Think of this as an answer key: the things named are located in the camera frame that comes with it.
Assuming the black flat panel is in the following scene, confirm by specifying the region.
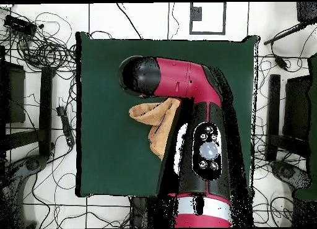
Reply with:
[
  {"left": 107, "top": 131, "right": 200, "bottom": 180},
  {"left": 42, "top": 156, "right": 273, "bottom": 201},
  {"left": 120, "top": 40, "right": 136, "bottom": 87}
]
[
  {"left": 0, "top": 61, "right": 26, "bottom": 124},
  {"left": 283, "top": 75, "right": 313, "bottom": 140}
]

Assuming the black power adapter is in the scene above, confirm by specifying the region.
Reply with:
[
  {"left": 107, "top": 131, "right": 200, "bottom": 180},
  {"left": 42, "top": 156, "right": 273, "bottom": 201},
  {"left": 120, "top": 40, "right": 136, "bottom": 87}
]
[{"left": 274, "top": 56, "right": 289, "bottom": 71}]

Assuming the black power strip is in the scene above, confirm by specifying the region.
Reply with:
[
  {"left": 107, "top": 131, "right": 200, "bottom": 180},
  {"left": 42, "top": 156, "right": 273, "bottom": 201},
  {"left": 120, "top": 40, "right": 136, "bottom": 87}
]
[{"left": 56, "top": 106, "right": 76, "bottom": 147}]

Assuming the black speckled box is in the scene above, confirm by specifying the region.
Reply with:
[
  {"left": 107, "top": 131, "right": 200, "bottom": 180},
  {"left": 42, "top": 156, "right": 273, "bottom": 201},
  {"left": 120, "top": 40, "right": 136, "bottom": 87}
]
[{"left": 296, "top": 1, "right": 317, "bottom": 24}]

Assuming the dark green table cloth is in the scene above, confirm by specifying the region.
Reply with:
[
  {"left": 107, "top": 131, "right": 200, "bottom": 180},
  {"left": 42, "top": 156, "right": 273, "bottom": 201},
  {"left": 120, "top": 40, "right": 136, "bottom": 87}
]
[{"left": 75, "top": 31, "right": 261, "bottom": 199}]

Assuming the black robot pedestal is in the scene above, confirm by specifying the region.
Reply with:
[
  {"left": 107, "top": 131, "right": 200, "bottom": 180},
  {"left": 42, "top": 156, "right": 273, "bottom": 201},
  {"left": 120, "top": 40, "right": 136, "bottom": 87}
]
[{"left": 129, "top": 196, "right": 149, "bottom": 228}]

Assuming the tan terry towel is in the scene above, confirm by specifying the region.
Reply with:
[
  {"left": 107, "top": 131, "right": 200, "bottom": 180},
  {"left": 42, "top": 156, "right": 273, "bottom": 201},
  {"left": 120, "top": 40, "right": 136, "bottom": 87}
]
[{"left": 128, "top": 97, "right": 181, "bottom": 162}]

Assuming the dark stand base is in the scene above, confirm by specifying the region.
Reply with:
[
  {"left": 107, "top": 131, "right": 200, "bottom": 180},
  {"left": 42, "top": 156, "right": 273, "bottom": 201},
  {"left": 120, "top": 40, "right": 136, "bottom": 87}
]
[
  {"left": 0, "top": 154, "right": 48, "bottom": 228},
  {"left": 271, "top": 160, "right": 311, "bottom": 190}
]

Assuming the black stand bar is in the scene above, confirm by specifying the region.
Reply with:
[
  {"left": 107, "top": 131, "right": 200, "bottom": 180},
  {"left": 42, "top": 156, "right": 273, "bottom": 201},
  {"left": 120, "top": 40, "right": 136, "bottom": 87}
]
[
  {"left": 266, "top": 74, "right": 282, "bottom": 162},
  {"left": 38, "top": 66, "right": 54, "bottom": 157}
]

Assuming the black tripod pole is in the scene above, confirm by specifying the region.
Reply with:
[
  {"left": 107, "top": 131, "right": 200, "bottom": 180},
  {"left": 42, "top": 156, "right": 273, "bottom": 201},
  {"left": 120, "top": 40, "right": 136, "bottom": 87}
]
[{"left": 263, "top": 23, "right": 308, "bottom": 46}]

